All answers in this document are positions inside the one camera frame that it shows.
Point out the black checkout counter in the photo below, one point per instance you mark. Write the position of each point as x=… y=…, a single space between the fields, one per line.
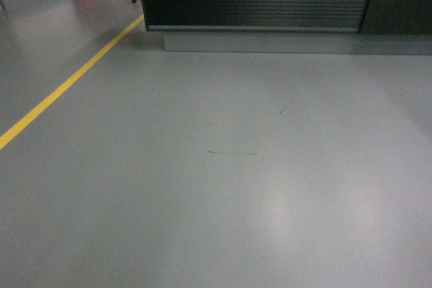
x=358 y=27

